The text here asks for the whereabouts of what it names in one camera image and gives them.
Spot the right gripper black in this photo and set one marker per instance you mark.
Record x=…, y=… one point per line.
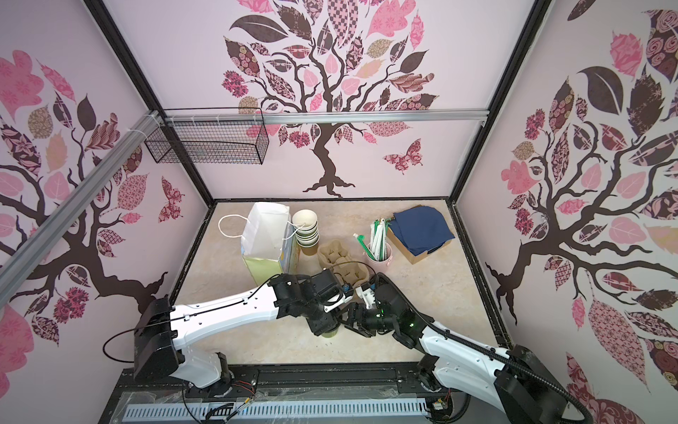
x=350, y=321

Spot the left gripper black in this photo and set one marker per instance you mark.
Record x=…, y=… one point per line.
x=327, y=323

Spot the green paper cup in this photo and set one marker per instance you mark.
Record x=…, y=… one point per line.
x=331, y=333

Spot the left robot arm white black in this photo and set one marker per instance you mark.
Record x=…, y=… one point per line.
x=165, y=335

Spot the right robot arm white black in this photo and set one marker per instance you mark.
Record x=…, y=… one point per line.
x=513, y=381

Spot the brown pulp cup carrier stack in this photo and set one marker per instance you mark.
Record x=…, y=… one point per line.
x=336, y=257

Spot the pink bucket straw holder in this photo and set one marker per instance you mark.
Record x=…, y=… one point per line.
x=380, y=263

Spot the green wrapped straw leaning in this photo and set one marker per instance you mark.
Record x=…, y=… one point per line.
x=365, y=246

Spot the stack of paper cups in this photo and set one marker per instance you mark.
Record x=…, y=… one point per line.
x=307, y=231

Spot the dark blue napkins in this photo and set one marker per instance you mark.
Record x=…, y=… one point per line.
x=421, y=229

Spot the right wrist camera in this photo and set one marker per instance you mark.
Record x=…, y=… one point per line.
x=368, y=296

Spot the paper gift bag with handles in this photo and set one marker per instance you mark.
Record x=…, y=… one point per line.
x=267, y=243

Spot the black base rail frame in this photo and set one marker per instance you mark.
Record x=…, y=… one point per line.
x=249, y=383

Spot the white slotted cable duct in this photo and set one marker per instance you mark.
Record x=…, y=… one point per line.
x=274, y=410

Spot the black wire basket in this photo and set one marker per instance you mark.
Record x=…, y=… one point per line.
x=230, y=135

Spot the aluminium rail left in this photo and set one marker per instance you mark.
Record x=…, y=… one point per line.
x=21, y=264

